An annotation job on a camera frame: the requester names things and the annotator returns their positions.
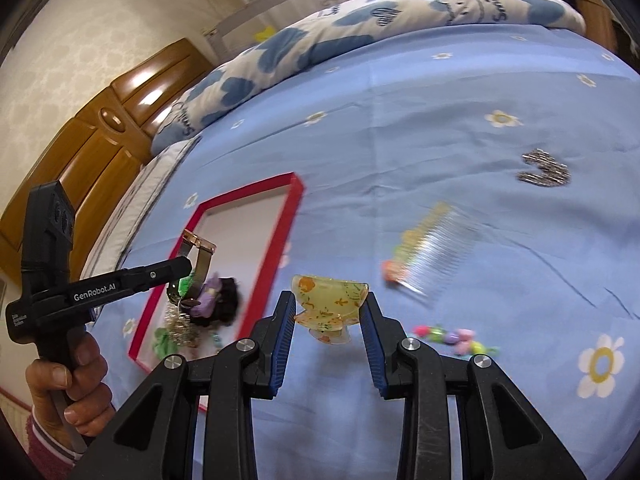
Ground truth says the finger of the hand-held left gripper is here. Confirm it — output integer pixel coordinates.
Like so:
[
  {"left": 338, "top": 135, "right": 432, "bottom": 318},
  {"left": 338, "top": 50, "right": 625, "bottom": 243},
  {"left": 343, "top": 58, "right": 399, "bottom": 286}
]
[{"left": 120, "top": 256, "right": 193, "bottom": 303}]

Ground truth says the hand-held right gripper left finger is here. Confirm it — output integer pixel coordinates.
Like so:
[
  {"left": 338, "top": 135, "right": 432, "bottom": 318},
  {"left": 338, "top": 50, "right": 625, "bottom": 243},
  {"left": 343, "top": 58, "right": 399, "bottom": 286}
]
[{"left": 65, "top": 290, "right": 298, "bottom": 480}]

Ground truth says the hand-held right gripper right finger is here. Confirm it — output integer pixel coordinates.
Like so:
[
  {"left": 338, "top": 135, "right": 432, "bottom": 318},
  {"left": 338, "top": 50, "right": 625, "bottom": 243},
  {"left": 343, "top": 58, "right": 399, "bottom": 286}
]
[{"left": 357, "top": 292, "right": 588, "bottom": 480}]

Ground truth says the wristwatch with mesh band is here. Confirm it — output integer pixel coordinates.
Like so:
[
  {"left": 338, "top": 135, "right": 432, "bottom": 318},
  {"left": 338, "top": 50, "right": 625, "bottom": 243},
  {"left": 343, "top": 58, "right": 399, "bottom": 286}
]
[{"left": 167, "top": 229, "right": 217, "bottom": 307}]

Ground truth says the purple flower hair tie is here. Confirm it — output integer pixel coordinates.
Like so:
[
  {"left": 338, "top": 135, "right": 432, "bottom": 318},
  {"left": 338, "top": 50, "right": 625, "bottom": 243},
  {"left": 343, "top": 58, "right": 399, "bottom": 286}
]
[{"left": 192, "top": 272, "right": 224, "bottom": 319}]

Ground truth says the yellow hair claw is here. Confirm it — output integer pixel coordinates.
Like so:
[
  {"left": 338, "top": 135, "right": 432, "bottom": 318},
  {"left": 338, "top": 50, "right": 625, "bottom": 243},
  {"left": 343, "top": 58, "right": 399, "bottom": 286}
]
[{"left": 291, "top": 274, "right": 371, "bottom": 346}]

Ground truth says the black scrunchie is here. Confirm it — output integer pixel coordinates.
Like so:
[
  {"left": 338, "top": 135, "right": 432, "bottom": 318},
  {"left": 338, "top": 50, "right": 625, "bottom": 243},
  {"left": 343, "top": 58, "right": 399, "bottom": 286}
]
[{"left": 210, "top": 277, "right": 242, "bottom": 327}]

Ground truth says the green bow hair tie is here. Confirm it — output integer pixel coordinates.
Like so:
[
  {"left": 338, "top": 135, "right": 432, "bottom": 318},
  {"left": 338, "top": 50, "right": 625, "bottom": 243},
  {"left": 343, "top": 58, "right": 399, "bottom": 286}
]
[{"left": 154, "top": 327, "right": 182, "bottom": 357}]

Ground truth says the red cardboard box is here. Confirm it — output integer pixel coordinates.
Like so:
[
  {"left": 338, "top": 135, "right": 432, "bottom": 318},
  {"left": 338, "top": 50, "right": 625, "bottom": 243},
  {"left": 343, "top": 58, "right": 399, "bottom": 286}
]
[{"left": 127, "top": 172, "right": 306, "bottom": 413}]

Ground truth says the person's left forearm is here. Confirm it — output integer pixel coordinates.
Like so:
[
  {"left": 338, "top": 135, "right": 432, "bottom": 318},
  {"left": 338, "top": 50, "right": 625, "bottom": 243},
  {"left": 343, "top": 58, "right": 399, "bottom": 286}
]
[{"left": 22, "top": 407, "right": 86, "bottom": 478}]

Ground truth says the person's left hand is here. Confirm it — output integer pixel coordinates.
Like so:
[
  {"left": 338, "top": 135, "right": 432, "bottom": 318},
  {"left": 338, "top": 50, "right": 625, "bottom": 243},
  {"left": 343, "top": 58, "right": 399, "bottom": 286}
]
[{"left": 25, "top": 332, "right": 116, "bottom": 442}]

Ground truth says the clear hair comb with decoration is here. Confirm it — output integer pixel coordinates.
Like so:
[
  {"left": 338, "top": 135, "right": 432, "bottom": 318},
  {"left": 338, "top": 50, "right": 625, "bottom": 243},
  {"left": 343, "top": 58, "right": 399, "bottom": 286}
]
[{"left": 382, "top": 202, "right": 482, "bottom": 297}]

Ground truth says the wooden headboard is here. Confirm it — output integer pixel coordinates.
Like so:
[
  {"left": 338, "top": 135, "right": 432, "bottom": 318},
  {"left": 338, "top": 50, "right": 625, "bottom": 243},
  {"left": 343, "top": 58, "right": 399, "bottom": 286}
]
[{"left": 0, "top": 37, "right": 216, "bottom": 281}]

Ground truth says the blue floral bed sheet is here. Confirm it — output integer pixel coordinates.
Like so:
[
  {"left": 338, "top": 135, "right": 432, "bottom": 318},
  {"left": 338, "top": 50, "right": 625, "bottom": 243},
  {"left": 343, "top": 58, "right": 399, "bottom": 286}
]
[{"left": 95, "top": 25, "right": 640, "bottom": 480}]

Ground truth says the blue heart printed quilt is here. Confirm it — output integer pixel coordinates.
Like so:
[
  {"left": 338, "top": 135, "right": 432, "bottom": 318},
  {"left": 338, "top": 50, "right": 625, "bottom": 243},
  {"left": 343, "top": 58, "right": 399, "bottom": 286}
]
[{"left": 150, "top": 0, "right": 587, "bottom": 157}]

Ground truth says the colourful bead bracelet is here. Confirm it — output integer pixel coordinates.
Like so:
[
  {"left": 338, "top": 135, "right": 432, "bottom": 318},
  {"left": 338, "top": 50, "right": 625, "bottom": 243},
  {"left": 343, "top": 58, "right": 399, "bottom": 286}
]
[{"left": 412, "top": 324, "right": 501, "bottom": 357}]

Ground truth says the silver chain brooch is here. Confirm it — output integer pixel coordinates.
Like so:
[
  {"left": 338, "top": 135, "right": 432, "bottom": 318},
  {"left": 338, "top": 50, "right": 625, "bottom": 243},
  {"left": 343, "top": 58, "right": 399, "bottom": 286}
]
[{"left": 517, "top": 149, "right": 572, "bottom": 189}]

